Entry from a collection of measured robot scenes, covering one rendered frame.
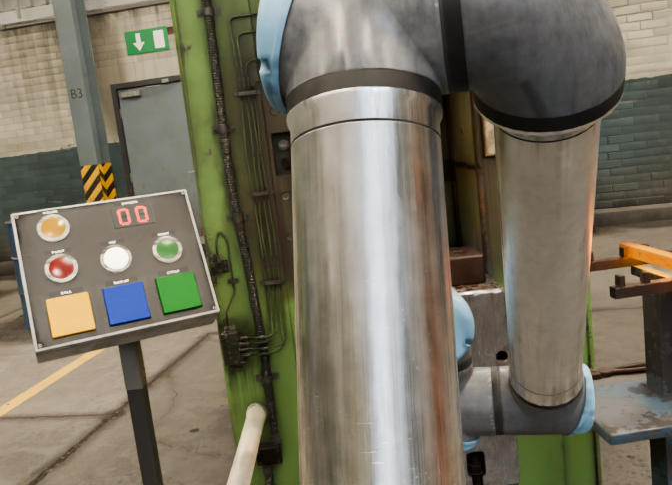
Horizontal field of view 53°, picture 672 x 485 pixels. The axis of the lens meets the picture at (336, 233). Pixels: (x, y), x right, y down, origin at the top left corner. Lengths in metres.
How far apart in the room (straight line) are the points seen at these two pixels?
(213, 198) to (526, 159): 1.13
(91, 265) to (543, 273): 0.93
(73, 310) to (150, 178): 6.92
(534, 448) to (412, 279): 1.43
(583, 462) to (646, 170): 5.88
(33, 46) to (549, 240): 8.46
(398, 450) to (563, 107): 0.27
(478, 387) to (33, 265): 0.85
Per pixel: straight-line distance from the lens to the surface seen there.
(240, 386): 1.71
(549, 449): 1.85
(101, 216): 1.41
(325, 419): 0.43
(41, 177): 8.91
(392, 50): 0.47
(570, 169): 0.58
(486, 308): 1.47
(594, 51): 0.51
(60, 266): 1.36
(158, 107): 8.13
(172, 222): 1.41
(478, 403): 0.91
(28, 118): 8.95
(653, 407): 1.42
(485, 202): 1.63
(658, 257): 1.42
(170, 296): 1.34
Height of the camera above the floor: 1.28
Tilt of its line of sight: 8 degrees down
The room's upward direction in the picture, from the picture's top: 7 degrees counter-clockwise
